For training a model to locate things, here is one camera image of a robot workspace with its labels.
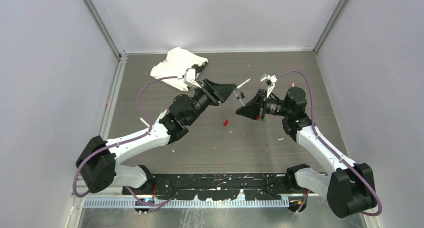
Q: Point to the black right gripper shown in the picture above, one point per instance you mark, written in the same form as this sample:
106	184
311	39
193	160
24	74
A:
260	111

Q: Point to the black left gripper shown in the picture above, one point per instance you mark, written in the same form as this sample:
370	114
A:
216	93

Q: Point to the white pen green tip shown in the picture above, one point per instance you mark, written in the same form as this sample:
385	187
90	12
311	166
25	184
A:
243	84

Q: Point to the white pen red tip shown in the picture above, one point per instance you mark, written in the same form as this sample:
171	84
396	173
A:
162	114

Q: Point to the grey pen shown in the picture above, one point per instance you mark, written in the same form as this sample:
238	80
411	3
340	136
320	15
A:
238	97

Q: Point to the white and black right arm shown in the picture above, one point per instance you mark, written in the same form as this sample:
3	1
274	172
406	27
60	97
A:
347	186

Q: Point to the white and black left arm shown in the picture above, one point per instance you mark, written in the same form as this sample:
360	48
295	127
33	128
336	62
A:
100	164

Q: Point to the white crumpled cloth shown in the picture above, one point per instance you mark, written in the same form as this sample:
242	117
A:
177	61

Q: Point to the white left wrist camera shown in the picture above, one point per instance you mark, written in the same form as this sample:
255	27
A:
189	78

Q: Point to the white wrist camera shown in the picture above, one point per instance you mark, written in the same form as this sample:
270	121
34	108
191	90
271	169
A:
270	81
189	78

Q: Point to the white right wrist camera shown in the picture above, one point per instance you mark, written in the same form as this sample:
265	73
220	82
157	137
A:
270	81

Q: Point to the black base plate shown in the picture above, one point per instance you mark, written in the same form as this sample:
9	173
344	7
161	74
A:
218	186

